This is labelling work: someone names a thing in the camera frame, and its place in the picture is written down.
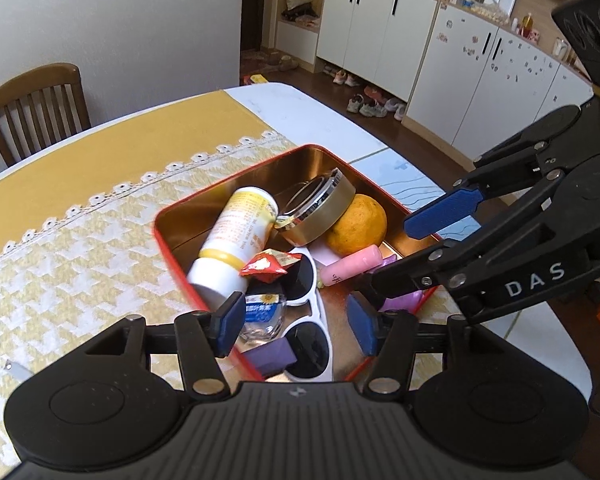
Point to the red snack packet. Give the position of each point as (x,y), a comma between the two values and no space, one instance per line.
(267,264)

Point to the red metal tin box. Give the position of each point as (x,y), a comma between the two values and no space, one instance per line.
(190,220)

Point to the white open low shelf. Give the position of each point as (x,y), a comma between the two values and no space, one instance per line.
(297,40)

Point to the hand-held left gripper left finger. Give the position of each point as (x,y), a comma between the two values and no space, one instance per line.
(231,322)

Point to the glass jar with blue label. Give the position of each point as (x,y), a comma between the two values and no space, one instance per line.
(262,312)

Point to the silver nail clipper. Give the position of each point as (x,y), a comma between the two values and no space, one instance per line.
(17,370)

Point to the bottle of orange liquid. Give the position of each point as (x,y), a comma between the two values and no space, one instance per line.
(528,25)

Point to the white and yellow bottle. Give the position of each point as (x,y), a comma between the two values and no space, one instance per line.
(235,230)

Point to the brown slippers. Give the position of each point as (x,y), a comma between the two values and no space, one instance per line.
(280,62)

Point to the houndstooth lace-edged cloth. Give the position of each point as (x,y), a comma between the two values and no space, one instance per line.
(80,270)

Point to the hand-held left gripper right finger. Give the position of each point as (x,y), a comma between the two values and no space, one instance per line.
(361,324)

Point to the wooden chair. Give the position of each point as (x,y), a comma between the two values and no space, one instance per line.
(35,77)

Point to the orange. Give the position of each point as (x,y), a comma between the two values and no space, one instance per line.
(360,225)

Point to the round silver tin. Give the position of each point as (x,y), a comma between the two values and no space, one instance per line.
(325,210)

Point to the pink lip balm tube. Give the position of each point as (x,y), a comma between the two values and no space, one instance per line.
(347,265)

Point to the white sunglasses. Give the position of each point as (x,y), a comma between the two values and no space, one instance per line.
(307,350)

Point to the lilac packet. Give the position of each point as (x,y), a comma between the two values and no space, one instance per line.
(405,302)

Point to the pink sneakers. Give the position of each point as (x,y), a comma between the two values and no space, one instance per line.
(346,78)

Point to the yellow tablecloth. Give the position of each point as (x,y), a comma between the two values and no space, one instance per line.
(130,145)

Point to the white cabinet with stickers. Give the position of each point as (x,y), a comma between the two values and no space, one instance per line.
(495,85)

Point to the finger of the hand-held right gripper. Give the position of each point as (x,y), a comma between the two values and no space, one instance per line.
(440,212)
(410,272)

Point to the white tall cabinet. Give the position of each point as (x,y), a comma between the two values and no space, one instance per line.
(375,30)

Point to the yellow box on floor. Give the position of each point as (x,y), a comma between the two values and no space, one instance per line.
(255,79)

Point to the purple rectangular object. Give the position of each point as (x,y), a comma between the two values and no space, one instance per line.
(270,355)

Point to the grey sneakers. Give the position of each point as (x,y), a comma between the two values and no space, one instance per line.
(365,106)

